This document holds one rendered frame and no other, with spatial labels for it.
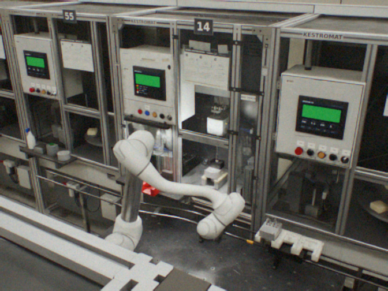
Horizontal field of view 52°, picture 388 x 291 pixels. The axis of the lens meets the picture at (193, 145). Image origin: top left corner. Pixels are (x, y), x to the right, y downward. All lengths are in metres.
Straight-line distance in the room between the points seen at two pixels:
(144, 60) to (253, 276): 1.48
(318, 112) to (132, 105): 1.26
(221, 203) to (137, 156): 0.49
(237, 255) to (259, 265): 0.15
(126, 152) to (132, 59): 0.87
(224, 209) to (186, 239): 0.70
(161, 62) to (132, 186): 0.80
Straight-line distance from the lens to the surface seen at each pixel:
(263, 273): 2.49
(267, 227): 2.43
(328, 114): 2.17
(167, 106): 2.61
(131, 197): 2.30
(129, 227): 2.39
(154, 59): 2.58
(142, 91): 2.67
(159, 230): 2.80
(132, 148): 2.01
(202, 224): 2.07
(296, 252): 2.38
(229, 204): 2.06
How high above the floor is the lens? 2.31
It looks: 24 degrees down
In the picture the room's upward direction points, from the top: straight up
